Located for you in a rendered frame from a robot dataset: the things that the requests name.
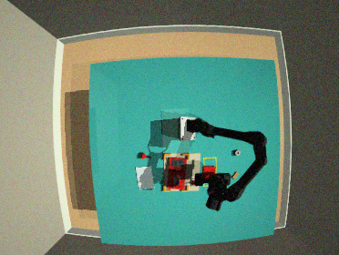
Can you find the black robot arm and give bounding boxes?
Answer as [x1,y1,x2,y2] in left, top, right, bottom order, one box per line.
[187,118,267,211]

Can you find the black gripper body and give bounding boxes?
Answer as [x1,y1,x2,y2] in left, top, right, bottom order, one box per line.
[194,173,231,186]

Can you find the red hollow shell with corner bosses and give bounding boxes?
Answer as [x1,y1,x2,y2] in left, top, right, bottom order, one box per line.
[202,166,216,179]

